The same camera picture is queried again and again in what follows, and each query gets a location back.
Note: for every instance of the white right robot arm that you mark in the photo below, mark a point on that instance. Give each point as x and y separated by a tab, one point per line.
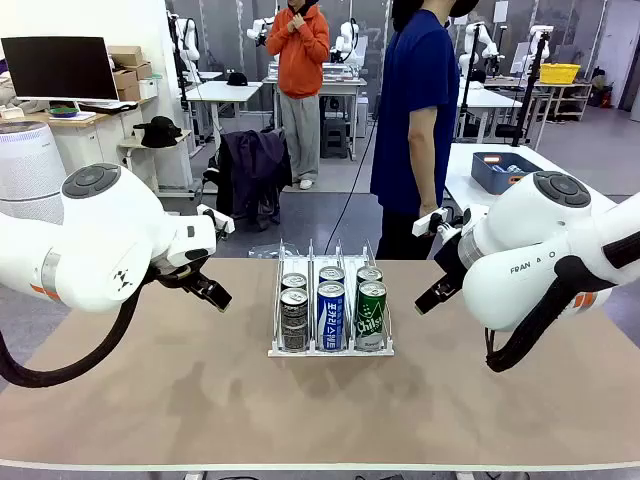
525	250

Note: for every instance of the black computer monitor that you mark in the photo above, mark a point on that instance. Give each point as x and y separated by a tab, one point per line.
60	65

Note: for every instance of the person in blue shirt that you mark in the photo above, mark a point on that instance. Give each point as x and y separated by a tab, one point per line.
415	75

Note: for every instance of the red fire extinguisher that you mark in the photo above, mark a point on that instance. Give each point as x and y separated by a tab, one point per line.
605	95

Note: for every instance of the black tripod stand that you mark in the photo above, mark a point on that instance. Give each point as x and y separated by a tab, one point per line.
515	134

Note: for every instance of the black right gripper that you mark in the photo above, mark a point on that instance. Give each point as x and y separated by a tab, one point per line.
450	260

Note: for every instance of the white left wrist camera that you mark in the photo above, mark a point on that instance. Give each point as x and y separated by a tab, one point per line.
217	220

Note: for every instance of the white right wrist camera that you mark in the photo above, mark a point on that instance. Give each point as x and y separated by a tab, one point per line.
429	224

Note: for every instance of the green dish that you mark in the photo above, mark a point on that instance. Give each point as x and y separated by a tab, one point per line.
64	111

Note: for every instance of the brown cardboard box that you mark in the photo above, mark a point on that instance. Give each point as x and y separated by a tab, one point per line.
134	71
127	91
125	55

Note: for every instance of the person's right hand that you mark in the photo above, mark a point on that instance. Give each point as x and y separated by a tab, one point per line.
429	209

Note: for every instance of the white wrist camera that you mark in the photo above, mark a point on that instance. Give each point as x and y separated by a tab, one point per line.
429	224
217	220

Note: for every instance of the clear white can dispenser rack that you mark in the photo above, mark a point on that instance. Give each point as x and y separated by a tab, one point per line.
330	353

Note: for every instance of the dark jacket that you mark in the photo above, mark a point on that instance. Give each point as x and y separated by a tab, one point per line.
250	170

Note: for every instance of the large white side table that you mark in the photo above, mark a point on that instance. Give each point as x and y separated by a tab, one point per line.
460	170

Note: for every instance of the person's right forearm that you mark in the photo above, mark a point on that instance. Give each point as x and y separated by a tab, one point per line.
422	150

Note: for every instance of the small white rolling table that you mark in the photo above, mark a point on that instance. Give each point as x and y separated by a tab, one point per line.
126	145

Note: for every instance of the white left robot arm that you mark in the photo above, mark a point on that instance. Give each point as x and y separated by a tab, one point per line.
100	235

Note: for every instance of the green Chilsung can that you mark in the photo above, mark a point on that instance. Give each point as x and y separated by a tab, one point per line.
371	320
369	274

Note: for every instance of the small white box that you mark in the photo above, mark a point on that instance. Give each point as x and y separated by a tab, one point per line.
149	89

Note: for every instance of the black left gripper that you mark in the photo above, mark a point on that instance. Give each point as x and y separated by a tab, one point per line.
175	274

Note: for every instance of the person in orange hoodie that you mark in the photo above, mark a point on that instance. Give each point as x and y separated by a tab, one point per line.
300	60

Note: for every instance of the black cap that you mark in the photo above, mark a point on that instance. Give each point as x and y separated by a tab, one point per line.
157	132
236	79

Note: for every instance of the black stool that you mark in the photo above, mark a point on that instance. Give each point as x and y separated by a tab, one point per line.
334	137

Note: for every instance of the black beverage can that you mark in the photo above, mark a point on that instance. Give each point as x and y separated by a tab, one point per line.
294	320
294	281

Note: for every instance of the white desk cabinet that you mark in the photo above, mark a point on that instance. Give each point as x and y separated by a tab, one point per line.
90	145

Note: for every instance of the blue Pocari Sweat can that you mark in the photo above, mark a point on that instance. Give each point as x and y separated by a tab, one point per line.
331	274
510	168
330	320

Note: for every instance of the white air purifier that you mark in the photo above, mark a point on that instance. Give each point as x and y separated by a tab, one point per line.
25	165

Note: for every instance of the yellow plastic basket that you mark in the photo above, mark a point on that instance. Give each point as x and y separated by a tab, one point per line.
560	73

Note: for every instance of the wooden shelf table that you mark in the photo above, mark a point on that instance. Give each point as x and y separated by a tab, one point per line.
575	97

